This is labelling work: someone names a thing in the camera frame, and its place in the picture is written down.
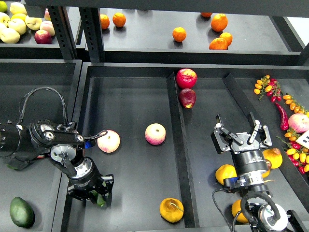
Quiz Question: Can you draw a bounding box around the bright red apple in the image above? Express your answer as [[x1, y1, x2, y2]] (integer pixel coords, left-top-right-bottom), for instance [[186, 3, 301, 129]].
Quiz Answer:
[[176, 68, 197, 89]]

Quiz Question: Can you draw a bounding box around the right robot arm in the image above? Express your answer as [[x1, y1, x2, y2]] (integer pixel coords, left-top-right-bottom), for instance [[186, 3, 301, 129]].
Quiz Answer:
[[211, 113, 307, 232]]

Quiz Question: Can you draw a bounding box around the pale pear front left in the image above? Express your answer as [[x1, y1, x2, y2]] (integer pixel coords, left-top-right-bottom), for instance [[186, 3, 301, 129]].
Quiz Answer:
[[0, 28, 20, 44]]

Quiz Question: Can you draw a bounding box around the black upper shelf tray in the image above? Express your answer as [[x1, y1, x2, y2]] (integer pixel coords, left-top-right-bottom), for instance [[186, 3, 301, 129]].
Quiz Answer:
[[102, 9, 306, 65]]

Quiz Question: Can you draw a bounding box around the dark red apple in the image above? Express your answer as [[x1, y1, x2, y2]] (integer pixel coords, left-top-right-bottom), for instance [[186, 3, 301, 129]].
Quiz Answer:
[[178, 88, 197, 109]]

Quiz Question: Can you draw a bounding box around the black shelf upright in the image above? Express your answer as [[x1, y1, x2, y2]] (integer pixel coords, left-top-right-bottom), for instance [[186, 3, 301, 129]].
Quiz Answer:
[[79, 7, 105, 62], [47, 6, 78, 59]]

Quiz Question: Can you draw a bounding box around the pink apple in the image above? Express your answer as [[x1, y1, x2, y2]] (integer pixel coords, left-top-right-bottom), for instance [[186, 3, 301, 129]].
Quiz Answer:
[[97, 130, 120, 153], [145, 123, 166, 145]]

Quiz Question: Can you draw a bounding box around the orange cherry tomato string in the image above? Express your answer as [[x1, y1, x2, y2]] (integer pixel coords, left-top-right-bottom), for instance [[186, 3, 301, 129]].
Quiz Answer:
[[282, 93, 309, 116]]

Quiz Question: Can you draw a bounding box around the orange on shelf centre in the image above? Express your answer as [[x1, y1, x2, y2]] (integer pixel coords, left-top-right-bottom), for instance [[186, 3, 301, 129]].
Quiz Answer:
[[172, 27, 187, 43]]

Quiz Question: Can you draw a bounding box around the red apple on shelf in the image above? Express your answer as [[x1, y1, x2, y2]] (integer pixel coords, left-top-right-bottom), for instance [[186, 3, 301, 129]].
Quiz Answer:
[[34, 29, 52, 44]]

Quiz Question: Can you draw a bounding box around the pale peach on shelf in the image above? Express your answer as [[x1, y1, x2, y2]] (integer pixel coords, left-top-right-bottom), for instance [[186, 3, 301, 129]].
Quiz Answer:
[[40, 20, 55, 37]]

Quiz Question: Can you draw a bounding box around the cherry tomato bunch lower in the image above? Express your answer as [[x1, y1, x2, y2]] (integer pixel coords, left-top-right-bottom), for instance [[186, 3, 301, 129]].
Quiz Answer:
[[276, 128, 309, 174]]

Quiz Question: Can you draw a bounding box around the cherry tomato bunch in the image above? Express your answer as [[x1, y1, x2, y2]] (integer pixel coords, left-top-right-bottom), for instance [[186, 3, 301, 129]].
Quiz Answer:
[[276, 128, 309, 174], [253, 75, 282, 102]]

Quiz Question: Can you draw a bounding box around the orange on shelf top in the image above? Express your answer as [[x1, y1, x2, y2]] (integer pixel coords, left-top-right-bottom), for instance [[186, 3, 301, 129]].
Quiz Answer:
[[200, 12, 212, 18]]

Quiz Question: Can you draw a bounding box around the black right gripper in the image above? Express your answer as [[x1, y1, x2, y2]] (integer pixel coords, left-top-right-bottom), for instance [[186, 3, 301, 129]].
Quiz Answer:
[[211, 112, 272, 177]]

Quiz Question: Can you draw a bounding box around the orange on shelf right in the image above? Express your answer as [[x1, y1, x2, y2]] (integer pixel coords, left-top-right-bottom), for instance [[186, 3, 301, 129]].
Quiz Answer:
[[220, 32, 233, 46]]

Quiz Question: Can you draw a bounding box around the green avocado pile lower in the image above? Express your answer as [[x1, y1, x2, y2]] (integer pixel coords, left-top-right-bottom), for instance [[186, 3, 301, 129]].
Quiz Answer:
[[6, 164, 17, 170]]

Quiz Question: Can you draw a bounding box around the pink apple centre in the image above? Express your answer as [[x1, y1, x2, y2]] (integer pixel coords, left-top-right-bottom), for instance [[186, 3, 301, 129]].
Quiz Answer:
[[145, 123, 166, 145]]

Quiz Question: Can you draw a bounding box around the red chili pepper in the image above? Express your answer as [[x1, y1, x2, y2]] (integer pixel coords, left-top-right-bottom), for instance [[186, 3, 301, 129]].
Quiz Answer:
[[275, 103, 289, 131]]

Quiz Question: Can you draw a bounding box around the yellow pear with brown tip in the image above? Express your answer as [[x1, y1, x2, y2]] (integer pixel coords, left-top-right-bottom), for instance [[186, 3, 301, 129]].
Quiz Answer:
[[263, 148, 283, 169]]

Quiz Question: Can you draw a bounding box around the large orange on shelf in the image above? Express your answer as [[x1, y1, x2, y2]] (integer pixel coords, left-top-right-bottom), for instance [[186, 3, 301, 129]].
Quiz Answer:
[[211, 13, 228, 32]]

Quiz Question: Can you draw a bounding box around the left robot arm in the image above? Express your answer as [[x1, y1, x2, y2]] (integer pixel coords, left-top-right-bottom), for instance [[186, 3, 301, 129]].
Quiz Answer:
[[0, 87, 114, 207]]

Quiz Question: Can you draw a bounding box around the black middle tray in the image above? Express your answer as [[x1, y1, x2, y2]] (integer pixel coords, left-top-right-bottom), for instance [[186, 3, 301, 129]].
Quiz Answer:
[[60, 63, 309, 232]]

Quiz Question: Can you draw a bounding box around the orange on shelf front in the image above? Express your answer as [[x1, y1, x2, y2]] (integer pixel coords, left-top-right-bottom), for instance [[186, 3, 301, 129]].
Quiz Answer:
[[209, 38, 228, 50]]

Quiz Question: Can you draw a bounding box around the cherry tomato bunch upper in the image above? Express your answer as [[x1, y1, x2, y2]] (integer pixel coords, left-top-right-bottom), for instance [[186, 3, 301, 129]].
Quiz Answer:
[[253, 75, 282, 102]]

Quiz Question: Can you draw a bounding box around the orange on shelf far left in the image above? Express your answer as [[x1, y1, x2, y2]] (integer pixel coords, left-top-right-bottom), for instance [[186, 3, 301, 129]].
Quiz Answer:
[[100, 14, 110, 29]]

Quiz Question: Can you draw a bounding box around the white label card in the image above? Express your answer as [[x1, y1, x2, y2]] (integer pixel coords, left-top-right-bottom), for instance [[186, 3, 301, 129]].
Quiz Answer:
[[296, 130, 309, 149]]

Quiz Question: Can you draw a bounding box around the black shelf upright left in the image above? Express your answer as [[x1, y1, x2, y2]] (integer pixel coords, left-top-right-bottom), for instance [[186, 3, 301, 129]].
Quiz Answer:
[[47, 6, 78, 59]]

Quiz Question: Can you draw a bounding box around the pink apple right edge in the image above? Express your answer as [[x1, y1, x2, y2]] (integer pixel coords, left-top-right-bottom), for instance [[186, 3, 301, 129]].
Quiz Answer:
[[288, 113, 309, 133]]

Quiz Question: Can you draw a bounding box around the pink apple left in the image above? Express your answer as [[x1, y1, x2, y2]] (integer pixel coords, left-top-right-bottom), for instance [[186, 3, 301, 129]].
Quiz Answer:
[[97, 130, 120, 153]]

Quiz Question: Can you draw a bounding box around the black shelf upright right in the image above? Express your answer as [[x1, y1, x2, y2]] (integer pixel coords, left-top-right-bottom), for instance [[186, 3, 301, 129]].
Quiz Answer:
[[79, 7, 105, 62]]

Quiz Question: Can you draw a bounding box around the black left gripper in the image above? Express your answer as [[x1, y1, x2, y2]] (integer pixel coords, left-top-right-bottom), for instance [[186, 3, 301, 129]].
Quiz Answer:
[[67, 166, 113, 206]]

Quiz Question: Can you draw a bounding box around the yellow pear under gripper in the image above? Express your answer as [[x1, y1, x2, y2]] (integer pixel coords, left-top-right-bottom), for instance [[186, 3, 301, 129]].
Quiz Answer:
[[262, 170, 270, 178]]

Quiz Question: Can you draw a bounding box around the black left tray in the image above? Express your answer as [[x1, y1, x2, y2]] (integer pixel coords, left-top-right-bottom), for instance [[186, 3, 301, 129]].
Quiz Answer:
[[0, 59, 82, 232]]

